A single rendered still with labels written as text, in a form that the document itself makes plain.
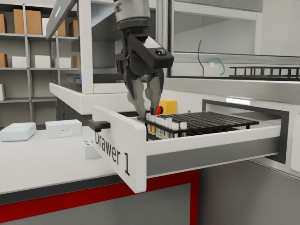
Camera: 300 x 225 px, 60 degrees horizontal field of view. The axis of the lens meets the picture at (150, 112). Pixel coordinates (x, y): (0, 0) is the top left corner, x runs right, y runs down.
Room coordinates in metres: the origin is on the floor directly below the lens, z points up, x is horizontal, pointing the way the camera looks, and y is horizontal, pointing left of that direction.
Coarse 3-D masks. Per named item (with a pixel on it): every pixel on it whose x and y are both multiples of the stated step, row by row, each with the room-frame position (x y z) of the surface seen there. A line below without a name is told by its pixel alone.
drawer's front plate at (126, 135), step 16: (96, 112) 0.60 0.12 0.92; (112, 112) 0.52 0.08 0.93; (112, 128) 0.49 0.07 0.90; (128, 128) 0.41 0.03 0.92; (144, 128) 0.39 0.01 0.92; (96, 144) 0.61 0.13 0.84; (112, 144) 0.49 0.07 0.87; (128, 144) 0.41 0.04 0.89; (144, 144) 0.39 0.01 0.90; (112, 160) 0.49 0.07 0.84; (128, 160) 0.41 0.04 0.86; (144, 160) 0.39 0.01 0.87; (128, 176) 0.41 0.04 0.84; (144, 176) 0.39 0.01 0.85
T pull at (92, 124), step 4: (88, 120) 0.52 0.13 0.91; (92, 120) 0.52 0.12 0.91; (88, 124) 0.52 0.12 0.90; (92, 124) 0.49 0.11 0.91; (96, 124) 0.48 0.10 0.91; (100, 124) 0.49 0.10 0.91; (104, 124) 0.50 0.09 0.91; (108, 124) 0.50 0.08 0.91; (92, 128) 0.48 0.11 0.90; (96, 128) 0.47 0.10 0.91; (100, 128) 0.47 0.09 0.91; (104, 128) 0.50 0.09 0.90; (108, 128) 0.50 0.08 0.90; (96, 132) 0.47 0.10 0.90
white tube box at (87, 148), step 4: (80, 140) 0.80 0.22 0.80; (84, 140) 0.80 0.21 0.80; (88, 140) 0.81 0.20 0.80; (92, 140) 0.81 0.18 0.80; (84, 144) 0.76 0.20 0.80; (88, 144) 0.77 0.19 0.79; (92, 144) 0.76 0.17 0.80; (84, 148) 0.73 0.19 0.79; (88, 148) 0.73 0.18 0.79; (92, 148) 0.73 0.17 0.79; (84, 152) 0.73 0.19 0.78; (88, 152) 0.73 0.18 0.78; (92, 152) 0.73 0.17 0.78; (96, 152) 0.74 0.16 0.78; (84, 156) 0.73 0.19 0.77; (88, 156) 0.73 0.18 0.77; (92, 156) 0.73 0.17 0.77; (96, 156) 0.74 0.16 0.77; (100, 156) 0.74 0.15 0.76
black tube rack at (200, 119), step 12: (180, 120) 0.59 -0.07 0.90; (192, 120) 0.59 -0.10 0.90; (204, 120) 0.59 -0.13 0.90; (216, 120) 0.59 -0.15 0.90; (228, 120) 0.59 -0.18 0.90; (240, 120) 0.59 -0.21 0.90; (252, 120) 0.59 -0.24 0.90; (192, 132) 0.59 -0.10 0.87; (204, 132) 0.59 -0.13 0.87; (216, 132) 0.53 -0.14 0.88
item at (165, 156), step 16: (240, 128) 0.66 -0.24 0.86; (256, 128) 0.53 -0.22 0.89; (272, 128) 0.53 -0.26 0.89; (160, 144) 0.42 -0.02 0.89; (176, 144) 0.43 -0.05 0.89; (192, 144) 0.45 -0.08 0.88; (208, 144) 0.46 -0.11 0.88; (224, 144) 0.48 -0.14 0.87; (240, 144) 0.49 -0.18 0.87; (256, 144) 0.51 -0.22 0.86; (272, 144) 0.53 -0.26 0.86; (160, 160) 0.42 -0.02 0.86; (176, 160) 0.43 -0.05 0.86; (192, 160) 0.45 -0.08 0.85; (208, 160) 0.46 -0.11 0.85; (224, 160) 0.48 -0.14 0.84; (240, 160) 0.50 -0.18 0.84
